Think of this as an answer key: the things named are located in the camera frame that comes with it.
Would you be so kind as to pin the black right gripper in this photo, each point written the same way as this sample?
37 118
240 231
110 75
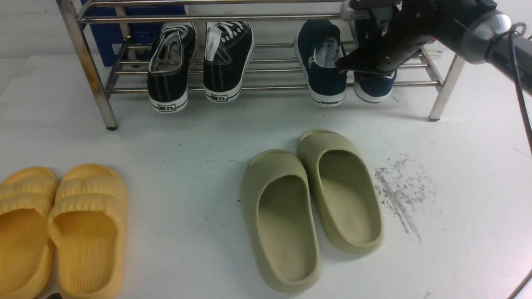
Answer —
392 45

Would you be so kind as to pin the navy canvas sneaker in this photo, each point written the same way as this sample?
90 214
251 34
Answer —
317 48
371 89

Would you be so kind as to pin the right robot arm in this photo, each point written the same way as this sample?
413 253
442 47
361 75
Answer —
473 29

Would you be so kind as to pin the blue box behind rack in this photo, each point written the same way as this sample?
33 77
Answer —
109 36

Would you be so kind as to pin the right black canvas sneaker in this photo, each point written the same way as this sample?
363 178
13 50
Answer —
228 51

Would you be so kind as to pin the black canvas sneaker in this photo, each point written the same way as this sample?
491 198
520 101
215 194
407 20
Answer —
172 54
228 51

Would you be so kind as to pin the right olive green slide sandal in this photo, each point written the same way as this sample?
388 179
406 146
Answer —
341 185

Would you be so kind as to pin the olive green slide sandal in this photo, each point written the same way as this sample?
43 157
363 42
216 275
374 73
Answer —
277 209
341 185

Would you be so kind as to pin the left olive green slide sandal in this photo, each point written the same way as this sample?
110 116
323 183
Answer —
277 209

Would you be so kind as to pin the left black canvas sneaker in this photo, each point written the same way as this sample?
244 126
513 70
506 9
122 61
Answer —
172 54

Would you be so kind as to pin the right yellow slide sandal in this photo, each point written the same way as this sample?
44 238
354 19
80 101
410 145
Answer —
88 225

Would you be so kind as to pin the yellow slide sandal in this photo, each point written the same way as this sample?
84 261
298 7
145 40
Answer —
88 225
26 249

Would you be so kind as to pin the left yellow slide sandal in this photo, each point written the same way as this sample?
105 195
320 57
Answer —
26 249

